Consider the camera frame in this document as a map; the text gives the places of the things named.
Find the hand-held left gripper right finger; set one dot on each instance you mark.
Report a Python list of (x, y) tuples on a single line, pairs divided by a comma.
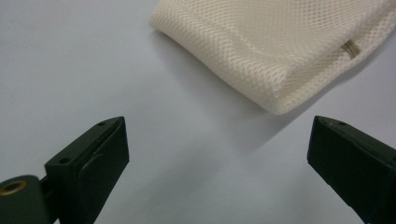
[(351, 168)]

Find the cream mesh laundry bag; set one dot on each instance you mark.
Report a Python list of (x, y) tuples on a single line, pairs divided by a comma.
[(264, 46)]

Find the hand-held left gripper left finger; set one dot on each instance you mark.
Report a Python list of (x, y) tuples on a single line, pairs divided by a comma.
[(93, 168)]

